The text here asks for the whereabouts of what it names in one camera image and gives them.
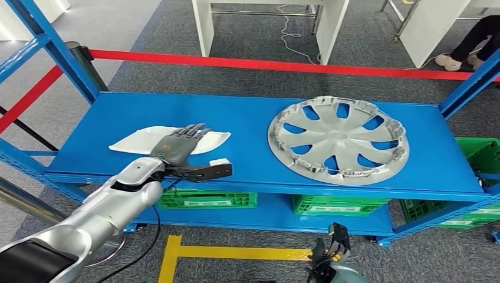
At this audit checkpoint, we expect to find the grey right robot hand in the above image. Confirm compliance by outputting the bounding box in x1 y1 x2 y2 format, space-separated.
310 222 351 270

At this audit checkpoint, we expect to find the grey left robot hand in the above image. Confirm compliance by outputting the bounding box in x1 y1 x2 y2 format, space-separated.
150 123 213 167

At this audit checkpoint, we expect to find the white plastic car part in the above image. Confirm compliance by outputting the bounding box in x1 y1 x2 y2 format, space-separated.
108 126 232 156

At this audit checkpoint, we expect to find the folded green plastic crate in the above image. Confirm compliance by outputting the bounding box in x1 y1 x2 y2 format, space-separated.
156 189 259 210
292 194 392 217
433 216 500 230

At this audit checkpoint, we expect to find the red barrier belt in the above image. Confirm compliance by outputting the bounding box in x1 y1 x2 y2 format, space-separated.
87 48 500 82
0 65 64 134

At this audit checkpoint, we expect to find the grey wheel hubcap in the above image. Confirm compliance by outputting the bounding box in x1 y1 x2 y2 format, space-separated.
267 96 410 187

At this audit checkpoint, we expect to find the white desk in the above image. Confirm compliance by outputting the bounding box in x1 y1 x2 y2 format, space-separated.
191 0 350 66
380 0 500 68

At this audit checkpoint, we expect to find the chrome stanchion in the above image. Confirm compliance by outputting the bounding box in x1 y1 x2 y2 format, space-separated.
0 176 128 268

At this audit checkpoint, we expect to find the white cabinet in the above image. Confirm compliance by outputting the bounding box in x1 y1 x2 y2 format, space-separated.
0 0 71 42

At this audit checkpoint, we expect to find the person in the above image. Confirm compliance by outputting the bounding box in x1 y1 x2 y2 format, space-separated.
435 15 500 73

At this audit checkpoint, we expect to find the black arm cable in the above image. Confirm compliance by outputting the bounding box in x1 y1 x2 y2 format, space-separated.
96 179 180 283

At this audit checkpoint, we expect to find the dark post stanchion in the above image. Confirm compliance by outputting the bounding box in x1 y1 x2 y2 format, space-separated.
64 41 109 93

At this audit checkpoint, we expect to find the white floor cable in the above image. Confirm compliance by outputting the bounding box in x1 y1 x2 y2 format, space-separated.
276 4 323 65

